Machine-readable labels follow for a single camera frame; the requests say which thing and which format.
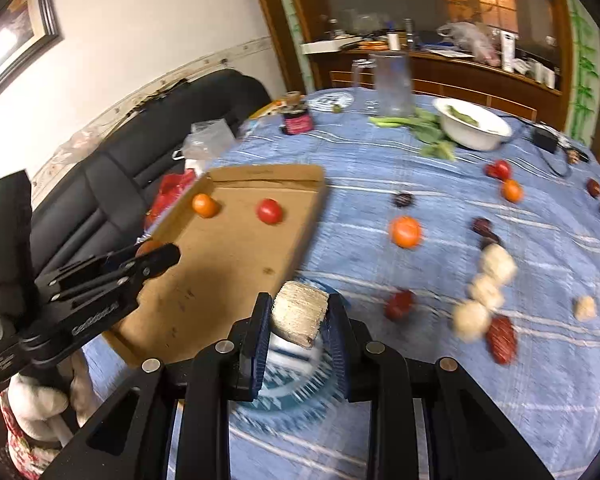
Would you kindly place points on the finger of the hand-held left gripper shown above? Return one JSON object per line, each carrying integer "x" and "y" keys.
{"x": 122, "y": 258}
{"x": 155, "y": 260}

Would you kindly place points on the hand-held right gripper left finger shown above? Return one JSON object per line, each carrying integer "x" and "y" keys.
{"x": 261, "y": 345}

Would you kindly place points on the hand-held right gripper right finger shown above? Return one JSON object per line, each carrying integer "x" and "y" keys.
{"x": 338, "y": 347}

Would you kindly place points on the small brown-orange fruit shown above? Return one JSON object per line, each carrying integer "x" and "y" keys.
{"x": 148, "y": 247}

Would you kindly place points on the beige sponge cake piece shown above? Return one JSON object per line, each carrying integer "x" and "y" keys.
{"x": 300, "y": 316}

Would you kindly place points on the brown cardboard box tray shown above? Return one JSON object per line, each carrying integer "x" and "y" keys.
{"x": 230, "y": 255}

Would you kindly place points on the blue patterned white bowl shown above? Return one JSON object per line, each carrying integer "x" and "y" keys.
{"x": 290, "y": 380}

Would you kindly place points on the red plastic bag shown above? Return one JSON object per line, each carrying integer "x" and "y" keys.
{"x": 172, "y": 195}

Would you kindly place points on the small orange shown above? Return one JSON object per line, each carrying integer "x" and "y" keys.
{"x": 511, "y": 190}
{"x": 204, "y": 205}

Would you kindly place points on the red tomato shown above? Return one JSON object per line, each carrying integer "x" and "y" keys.
{"x": 498, "y": 169}
{"x": 270, "y": 211}
{"x": 399, "y": 305}

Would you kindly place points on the black sofa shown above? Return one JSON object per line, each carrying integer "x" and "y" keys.
{"x": 105, "y": 160}

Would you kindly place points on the blue striped tablecloth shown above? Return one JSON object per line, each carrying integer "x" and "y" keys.
{"x": 455, "y": 400}

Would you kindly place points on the clear plastic bag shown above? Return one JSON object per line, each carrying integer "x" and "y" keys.
{"x": 207, "y": 140}

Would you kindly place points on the large orange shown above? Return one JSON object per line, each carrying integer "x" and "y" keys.
{"x": 406, "y": 231}

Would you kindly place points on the large red date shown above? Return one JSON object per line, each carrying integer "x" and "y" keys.
{"x": 501, "y": 339}

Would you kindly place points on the dark red date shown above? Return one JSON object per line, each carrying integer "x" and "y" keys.
{"x": 594, "y": 187}
{"x": 484, "y": 229}

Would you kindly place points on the jar with pink label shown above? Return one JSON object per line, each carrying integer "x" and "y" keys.
{"x": 297, "y": 116}

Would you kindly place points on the green leafy vegetables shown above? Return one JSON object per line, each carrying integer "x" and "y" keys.
{"x": 420, "y": 127}

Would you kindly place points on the white patterned plate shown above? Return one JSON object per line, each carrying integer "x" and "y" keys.
{"x": 332, "y": 101}

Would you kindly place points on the white enamel bowl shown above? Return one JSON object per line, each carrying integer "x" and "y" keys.
{"x": 472, "y": 122}

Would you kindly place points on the white flat box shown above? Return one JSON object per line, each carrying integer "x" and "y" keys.
{"x": 325, "y": 46}

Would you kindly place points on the clear drinking glass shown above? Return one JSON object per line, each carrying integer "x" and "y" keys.
{"x": 360, "y": 72}

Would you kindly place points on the wooden sideboard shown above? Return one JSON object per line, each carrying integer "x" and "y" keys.
{"x": 440, "y": 72}

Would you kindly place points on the black power adapter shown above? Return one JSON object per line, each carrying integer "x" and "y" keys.
{"x": 545, "y": 137}

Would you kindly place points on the brown walnut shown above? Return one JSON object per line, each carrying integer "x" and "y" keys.
{"x": 575, "y": 156}

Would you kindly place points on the translucent plastic bag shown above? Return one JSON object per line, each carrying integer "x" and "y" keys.
{"x": 472, "y": 40}

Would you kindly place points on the framed wall picture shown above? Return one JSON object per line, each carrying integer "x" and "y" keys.
{"x": 15, "y": 30}

